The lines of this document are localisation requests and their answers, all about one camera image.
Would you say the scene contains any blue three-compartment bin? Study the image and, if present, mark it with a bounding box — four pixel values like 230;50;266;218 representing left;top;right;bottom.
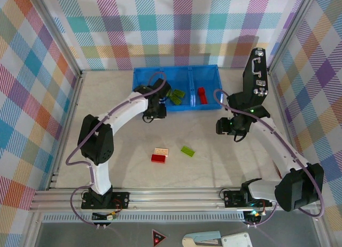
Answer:
131;66;224;113

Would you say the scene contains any small controller board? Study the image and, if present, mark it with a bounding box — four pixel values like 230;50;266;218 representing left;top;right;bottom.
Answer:
92;211;119;222
243;209;263;223

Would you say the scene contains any slotted metal strip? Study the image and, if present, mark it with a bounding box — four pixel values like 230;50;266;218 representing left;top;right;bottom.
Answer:
42;214;246;222

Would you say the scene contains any white square plate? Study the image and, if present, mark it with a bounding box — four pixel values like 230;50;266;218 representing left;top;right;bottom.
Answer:
221;232;253;247

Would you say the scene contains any light blue stapler-like device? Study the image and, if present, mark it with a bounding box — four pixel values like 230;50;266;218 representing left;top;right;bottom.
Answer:
182;230;222;247

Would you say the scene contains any black red triangle sticker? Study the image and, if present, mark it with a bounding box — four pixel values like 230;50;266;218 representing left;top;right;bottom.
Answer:
151;228;168;246

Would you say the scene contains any black briefcase with silver handle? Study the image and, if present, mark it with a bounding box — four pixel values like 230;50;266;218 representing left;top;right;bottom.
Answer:
242;48;269;109

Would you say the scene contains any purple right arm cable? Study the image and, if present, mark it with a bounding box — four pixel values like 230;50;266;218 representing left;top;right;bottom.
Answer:
213;89;327;229

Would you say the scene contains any aluminium frame post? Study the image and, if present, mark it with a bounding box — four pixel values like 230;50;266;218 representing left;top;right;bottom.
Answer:
266;0;320;75
26;0;84;78

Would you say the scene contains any aluminium side rail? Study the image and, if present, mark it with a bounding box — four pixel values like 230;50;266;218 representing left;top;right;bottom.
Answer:
49;70;86;191

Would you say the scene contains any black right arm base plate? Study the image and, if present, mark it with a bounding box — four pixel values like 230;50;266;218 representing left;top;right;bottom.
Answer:
223;189;273;208

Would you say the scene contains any aluminium front rail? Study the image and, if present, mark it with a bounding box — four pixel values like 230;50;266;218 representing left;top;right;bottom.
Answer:
28;187;321;213

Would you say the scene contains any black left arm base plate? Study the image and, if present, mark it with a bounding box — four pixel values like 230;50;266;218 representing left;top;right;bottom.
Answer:
81;191;131;211

